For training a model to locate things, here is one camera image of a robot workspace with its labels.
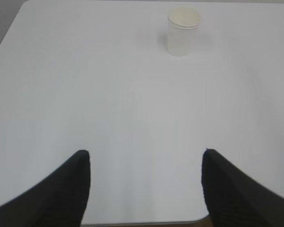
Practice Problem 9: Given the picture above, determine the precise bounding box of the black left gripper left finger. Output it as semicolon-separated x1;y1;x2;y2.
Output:
0;150;91;227

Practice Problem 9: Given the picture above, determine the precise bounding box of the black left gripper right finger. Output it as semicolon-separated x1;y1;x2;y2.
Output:
201;149;284;227

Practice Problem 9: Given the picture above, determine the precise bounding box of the white paper cup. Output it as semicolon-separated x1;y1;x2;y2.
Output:
167;7;202;57

